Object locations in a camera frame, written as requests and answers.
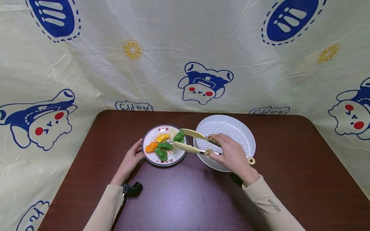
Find person's left hand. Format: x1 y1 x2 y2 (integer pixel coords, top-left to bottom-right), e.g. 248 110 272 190
110 138 146 187

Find cream and metal food tongs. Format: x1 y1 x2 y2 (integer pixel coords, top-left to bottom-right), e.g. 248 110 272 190
172 128 256 166

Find person's right forearm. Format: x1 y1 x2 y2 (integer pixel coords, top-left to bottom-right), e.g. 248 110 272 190
242 175 306 231

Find black wrist band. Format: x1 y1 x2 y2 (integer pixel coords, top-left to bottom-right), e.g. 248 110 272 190
121 182 144 197

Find white round strainer basin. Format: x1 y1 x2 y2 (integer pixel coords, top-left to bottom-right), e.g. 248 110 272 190
193 115 257 173

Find white patterned round plate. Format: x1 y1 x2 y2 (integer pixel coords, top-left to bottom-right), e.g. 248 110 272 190
141 124 189 167

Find person's right hand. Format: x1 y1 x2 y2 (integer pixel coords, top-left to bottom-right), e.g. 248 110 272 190
206 133 260 187

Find person's left forearm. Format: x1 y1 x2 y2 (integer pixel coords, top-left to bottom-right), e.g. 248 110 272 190
83 184 125 231

